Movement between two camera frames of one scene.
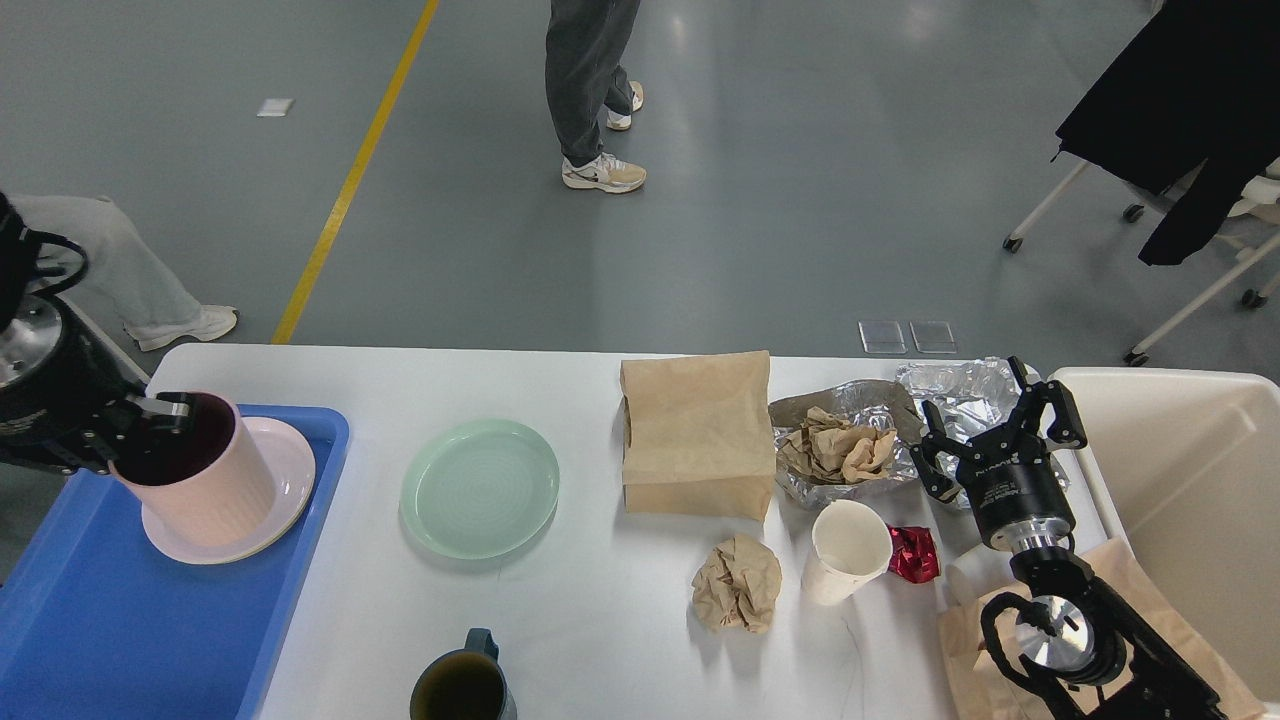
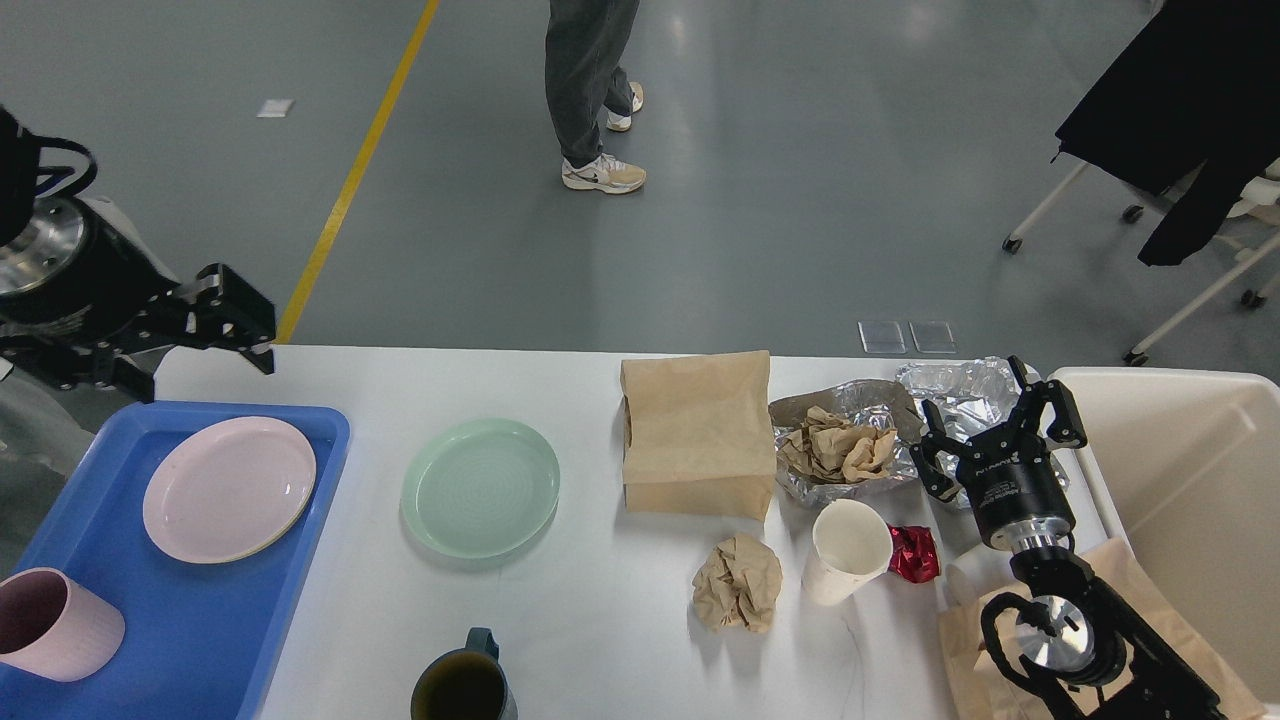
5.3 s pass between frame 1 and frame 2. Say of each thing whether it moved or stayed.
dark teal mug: stayed
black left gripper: moved
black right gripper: stayed
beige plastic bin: stayed
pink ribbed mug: moved
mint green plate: stayed
